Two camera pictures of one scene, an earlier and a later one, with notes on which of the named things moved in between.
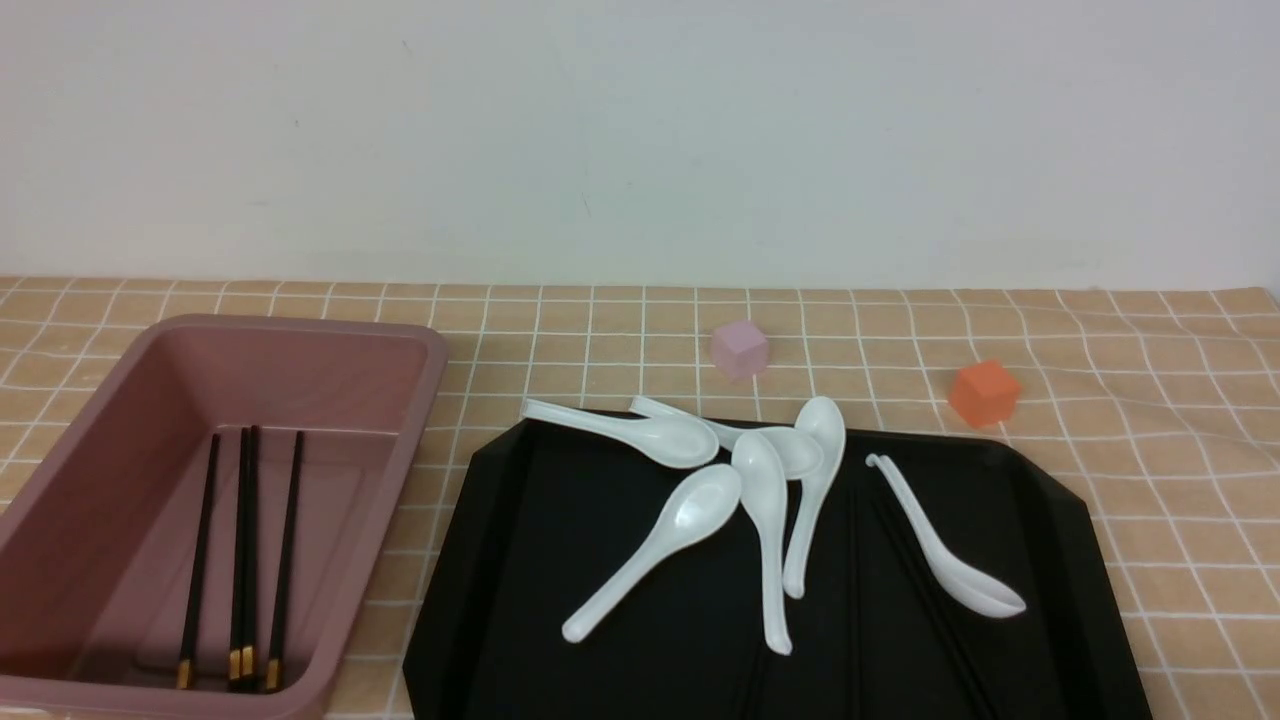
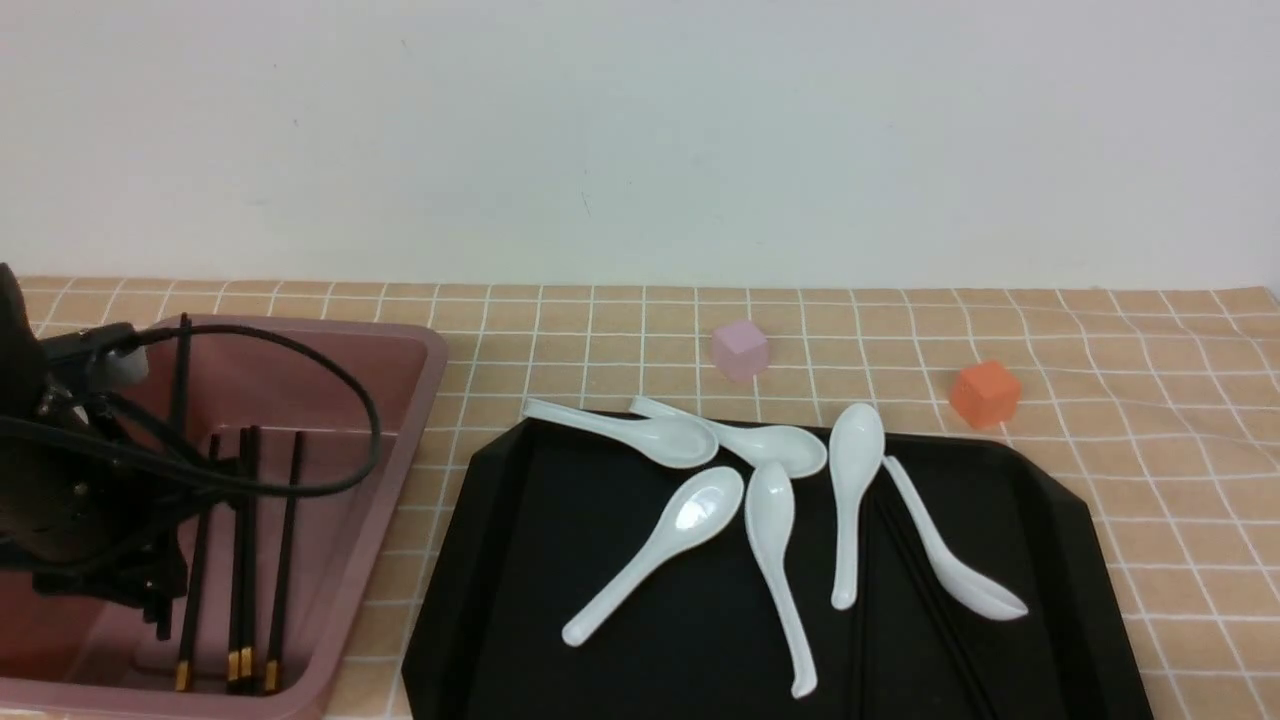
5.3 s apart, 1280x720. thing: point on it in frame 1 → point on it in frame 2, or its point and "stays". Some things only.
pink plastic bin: (99, 543) stays
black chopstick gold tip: (250, 564) stays
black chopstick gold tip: (199, 567) stays
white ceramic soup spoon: (823, 417) → (857, 448)
